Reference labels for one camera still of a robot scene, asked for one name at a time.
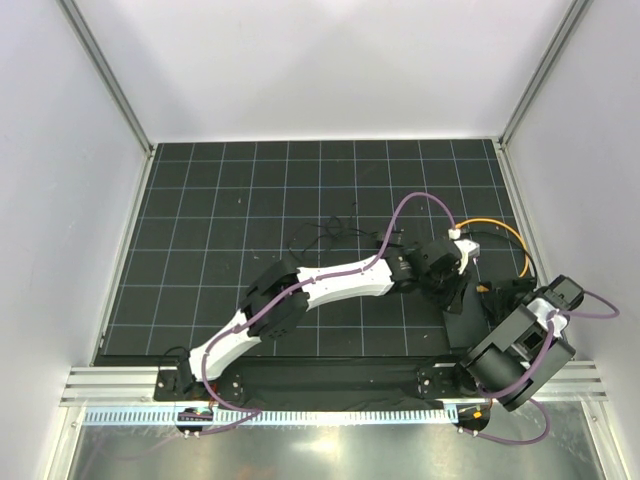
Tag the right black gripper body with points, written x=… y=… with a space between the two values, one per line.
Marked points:
x=509 y=293

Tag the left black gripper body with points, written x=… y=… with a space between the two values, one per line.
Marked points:
x=444 y=284

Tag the black network switch box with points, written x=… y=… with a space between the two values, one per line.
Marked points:
x=467 y=329

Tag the black power adapter with cord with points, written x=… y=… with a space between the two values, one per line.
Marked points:
x=324 y=236

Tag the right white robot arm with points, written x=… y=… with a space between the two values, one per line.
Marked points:
x=526 y=348

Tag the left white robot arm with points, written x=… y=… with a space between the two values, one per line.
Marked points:
x=278 y=300

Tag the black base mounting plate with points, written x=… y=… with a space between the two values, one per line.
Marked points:
x=272 y=381

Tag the black grid cutting mat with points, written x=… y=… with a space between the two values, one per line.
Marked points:
x=214 y=216

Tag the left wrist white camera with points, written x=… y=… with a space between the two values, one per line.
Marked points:
x=469 y=251

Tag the aluminium front rail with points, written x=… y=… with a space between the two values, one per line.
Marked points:
x=110 y=386

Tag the white slotted cable duct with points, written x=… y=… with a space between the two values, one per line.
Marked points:
x=182 y=416

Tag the right aluminium frame post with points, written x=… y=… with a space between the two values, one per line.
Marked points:
x=562 y=34

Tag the aluminium frame post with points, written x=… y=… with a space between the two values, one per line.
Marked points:
x=562 y=34
x=88 y=41

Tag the left aluminium frame post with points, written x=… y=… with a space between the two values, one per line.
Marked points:
x=88 y=41

